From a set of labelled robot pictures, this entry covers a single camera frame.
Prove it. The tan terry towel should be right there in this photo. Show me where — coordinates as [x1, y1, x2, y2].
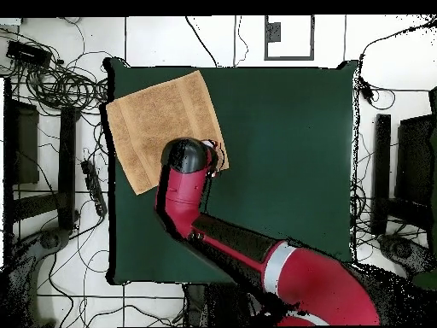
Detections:
[105, 69, 230, 196]

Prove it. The flat black box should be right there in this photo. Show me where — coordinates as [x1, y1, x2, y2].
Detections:
[5, 40, 52, 67]

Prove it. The dark green table cloth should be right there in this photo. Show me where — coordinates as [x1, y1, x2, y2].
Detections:
[103, 57, 359, 287]

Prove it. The black power strip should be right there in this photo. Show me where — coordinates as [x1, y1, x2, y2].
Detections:
[80, 160, 108, 217]

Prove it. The black plug adapter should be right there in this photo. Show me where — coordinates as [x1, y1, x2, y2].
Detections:
[358, 76, 375, 105]

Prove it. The black stand base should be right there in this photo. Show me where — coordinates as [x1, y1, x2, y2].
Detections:
[376, 233, 437, 291]
[6, 226, 73, 327]

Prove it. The thick black cable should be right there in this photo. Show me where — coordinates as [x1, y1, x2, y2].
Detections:
[185, 15, 219, 67]

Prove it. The black metal frame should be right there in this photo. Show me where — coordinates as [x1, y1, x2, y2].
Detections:
[371, 86, 437, 237]
[3, 78, 81, 233]

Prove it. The tangle of black cables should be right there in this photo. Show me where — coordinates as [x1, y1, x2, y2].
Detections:
[20, 61, 110, 115]

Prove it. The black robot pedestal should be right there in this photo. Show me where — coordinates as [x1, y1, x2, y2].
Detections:
[182, 283, 209, 327]

